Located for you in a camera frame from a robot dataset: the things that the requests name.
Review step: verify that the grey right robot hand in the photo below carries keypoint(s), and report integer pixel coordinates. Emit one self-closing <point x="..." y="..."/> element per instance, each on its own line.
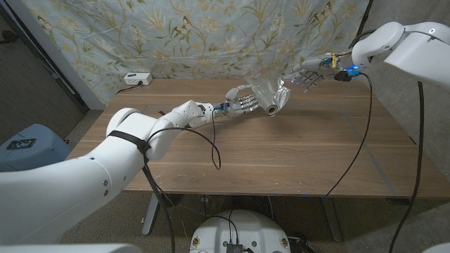
<point x="313" y="72"/>

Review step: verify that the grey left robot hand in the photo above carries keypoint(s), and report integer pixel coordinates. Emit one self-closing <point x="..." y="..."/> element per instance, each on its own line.
<point x="237" y="107"/>

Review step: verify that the aluminum foil roll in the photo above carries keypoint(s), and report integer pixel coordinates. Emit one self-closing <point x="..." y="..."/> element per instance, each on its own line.
<point x="270" y="98"/>

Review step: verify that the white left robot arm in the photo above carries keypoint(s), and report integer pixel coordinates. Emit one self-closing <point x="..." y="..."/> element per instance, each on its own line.
<point x="88" y="186"/>

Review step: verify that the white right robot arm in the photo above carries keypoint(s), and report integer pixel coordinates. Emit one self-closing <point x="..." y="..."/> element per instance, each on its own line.
<point x="408" y="49"/>

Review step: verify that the black backdrop stand pole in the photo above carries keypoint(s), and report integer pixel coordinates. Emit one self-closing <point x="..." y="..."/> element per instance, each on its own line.
<point x="364" y="17"/>

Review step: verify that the floral print fabric backdrop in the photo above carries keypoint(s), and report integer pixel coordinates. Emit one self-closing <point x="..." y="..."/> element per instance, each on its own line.
<point x="211" y="35"/>

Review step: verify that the white power strip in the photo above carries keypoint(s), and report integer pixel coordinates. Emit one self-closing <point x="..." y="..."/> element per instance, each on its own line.
<point x="138" y="78"/>

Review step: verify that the white robot torso base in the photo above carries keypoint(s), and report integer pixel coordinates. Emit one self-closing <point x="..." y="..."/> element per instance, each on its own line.
<point x="242" y="228"/>

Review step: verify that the white table leg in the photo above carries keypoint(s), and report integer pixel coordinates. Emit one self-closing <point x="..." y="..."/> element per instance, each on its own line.
<point x="152" y="214"/>

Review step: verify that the grey table leg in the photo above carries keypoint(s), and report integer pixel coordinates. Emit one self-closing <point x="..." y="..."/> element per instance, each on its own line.
<point x="332" y="221"/>

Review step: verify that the blue chair with cushion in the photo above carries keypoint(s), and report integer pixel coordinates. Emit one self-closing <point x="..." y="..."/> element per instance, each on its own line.
<point x="42" y="147"/>

